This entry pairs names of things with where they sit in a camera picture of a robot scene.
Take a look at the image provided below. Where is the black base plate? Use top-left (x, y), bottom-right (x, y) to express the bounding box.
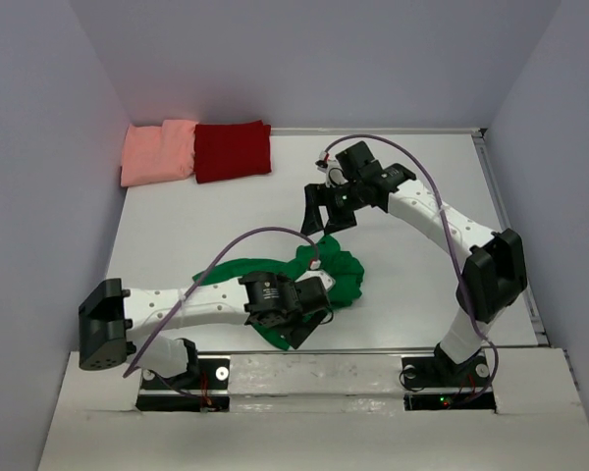
top-left (135, 354), bottom-right (231, 413)
top-left (399, 355), bottom-right (497, 412)

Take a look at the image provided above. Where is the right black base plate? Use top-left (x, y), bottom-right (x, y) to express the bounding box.
top-left (399, 355), bottom-right (497, 412)

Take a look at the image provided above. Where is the folded pink t shirt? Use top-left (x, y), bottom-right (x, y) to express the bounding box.
top-left (120, 120), bottom-right (197, 187)

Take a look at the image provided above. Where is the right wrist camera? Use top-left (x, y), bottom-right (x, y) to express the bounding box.
top-left (315, 151), bottom-right (348, 187)

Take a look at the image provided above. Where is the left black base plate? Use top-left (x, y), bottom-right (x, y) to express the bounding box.
top-left (135, 354), bottom-right (231, 413)

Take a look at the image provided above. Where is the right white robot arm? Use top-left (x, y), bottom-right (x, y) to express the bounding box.
top-left (301, 135), bottom-right (528, 386)

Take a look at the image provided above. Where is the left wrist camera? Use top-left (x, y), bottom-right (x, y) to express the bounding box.
top-left (307, 259), bottom-right (336, 291)

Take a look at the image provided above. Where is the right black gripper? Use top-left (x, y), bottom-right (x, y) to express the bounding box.
top-left (299, 181), bottom-right (365, 237)

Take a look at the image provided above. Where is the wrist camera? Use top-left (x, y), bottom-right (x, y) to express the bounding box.
top-left (307, 259), bottom-right (336, 291)
top-left (315, 151), bottom-right (348, 187)

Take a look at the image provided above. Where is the green t shirt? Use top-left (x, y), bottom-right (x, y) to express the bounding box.
top-left (190, 234), bottom-right (367, 351)

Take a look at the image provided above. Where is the folded red t shirt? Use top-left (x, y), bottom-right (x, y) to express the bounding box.
top-left (193, 121), bottom-right (272, 183)

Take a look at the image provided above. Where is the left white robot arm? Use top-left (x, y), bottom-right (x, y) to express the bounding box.
top-left (79, 270), bottom-right (335, 388)

